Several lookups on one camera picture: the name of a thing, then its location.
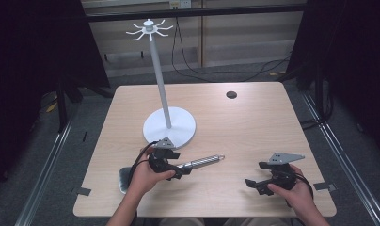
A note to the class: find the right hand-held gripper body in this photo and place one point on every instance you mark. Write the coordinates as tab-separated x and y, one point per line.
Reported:
283	174

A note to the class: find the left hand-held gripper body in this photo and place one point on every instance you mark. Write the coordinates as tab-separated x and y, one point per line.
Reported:
163	163

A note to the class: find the person's left hand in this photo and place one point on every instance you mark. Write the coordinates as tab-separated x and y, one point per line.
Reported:
144	177

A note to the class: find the person's right hand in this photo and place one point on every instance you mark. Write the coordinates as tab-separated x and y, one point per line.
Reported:
299	194

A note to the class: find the black tape strip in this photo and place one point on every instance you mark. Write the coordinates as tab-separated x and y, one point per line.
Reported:
324	186
82	191

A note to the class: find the white hook stand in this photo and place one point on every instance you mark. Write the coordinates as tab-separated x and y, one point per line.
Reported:
161	84

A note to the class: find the black table grommet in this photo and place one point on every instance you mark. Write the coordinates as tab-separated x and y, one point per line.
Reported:
231	94

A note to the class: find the black metal stand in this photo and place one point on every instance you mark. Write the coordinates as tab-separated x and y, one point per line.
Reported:
62	106

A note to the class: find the black curtain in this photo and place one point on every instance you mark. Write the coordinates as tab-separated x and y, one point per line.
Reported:
28	62
354	62

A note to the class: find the black horizontal bar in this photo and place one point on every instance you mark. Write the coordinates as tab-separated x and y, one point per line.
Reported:
194	12

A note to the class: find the metal floor rail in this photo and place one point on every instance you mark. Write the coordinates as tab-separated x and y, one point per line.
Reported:
345	163
44	175

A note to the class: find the white wall socket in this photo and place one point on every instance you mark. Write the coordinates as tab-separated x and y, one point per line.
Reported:
180	3

